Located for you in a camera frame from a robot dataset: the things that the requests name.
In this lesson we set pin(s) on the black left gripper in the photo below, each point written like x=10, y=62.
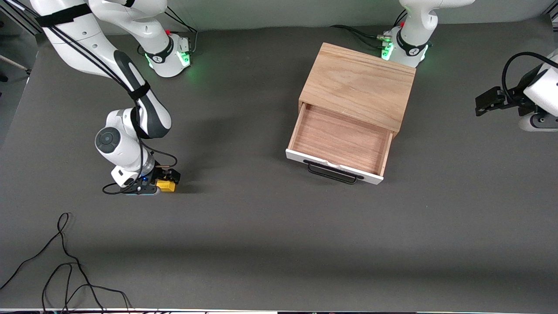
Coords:
x=513, y=94

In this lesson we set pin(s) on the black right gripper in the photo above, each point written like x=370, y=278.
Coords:
x=160, y=174

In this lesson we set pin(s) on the yellow block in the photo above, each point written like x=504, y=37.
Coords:
x=166, y=186

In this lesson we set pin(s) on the wooden drawer with white front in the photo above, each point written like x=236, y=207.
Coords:
x=340, y=139

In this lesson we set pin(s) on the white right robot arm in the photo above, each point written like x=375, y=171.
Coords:
x=122, y=144

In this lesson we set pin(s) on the wooden drawer cabinet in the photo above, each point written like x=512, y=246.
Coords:
x=362, y=78

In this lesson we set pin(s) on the thin metal rod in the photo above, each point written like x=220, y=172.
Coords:
x=15, y=64

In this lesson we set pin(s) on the aluminium frame corner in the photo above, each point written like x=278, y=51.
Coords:
x=553, y=16

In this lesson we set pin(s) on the aluminium frame rail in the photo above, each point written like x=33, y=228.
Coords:
x=24, y=17

